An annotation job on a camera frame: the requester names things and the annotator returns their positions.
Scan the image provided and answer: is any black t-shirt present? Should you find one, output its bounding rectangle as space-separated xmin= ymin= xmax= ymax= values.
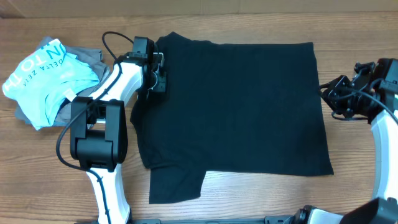
xmin=131 ymin=32 xmax=333 ymax=204

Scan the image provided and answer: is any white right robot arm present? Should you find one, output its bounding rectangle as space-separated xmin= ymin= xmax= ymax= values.
xmin=285 ymin=58 xmax=397 ymax=224

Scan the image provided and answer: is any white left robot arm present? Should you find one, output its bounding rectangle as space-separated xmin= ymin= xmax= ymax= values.
xmin=69 ymin=37 xmax=167 ymax=223

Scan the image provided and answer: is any grey folded garment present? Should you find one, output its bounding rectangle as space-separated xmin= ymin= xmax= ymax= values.
xmin=16 ymin=37 xmax=109 ymax=126

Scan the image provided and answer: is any light blue printed t-shirt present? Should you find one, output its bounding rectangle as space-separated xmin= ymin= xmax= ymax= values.
xmin=2 ymin=39 xmax=100 ymax=130

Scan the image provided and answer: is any brown cardboard backboard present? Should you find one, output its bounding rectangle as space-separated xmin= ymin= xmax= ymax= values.
xmin=1 ymin=0 xmax=397 ymax=18

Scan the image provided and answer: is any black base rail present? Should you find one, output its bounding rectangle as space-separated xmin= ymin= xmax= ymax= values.
xmin=131 ymin=215 xmax=294 ymax=224

